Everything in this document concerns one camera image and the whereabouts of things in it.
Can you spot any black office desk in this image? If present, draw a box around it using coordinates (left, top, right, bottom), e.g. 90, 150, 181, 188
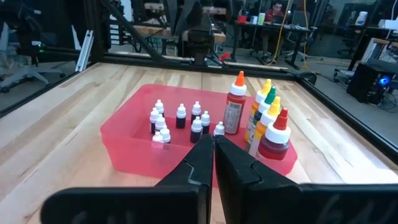
233, 22, 313, 70

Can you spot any large orange-red food colouring bottle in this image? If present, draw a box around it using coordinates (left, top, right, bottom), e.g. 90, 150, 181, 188
223, 70, 248, 135

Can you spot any black PC tower blue light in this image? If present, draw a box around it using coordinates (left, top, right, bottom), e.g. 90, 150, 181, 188
346, 62, 398, 105

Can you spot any white plastic jar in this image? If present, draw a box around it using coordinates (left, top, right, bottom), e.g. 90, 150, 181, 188
355, 11, 369, 26

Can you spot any grey office chair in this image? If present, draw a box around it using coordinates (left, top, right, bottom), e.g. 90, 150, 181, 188
0, 18, 67, 94

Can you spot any wooden workbench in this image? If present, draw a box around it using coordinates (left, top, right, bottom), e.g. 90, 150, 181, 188
132, 24, 227, 45

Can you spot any person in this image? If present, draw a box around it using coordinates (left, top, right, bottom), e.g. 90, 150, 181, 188
262, 1, 289, 58

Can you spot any large green food colouring bottle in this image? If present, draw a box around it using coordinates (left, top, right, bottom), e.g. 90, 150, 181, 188
251, 86, 277, 127

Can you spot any hanging yellow cable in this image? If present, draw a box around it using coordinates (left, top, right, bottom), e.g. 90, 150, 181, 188
269, 0, 295, 67

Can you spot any silver aluminium extrusion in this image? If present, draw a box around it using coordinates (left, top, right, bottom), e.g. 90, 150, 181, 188
75, 29, 95, 73

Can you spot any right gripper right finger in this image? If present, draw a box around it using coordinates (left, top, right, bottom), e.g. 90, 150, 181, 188
214, 135, 398, 224

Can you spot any large orange-yellow food colouring bottle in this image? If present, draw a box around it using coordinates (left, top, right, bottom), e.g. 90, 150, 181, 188
248, 96, 282, 156
244, 78, 272, 143

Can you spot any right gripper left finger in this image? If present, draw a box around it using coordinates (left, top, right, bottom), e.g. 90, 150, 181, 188
40, 133, 216, 224

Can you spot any pink translucent plastic bin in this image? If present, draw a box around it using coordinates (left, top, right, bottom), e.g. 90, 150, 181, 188
99, 83, 299, 187

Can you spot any white box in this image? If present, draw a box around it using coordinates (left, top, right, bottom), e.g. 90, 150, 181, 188
377, 18, 398, 30

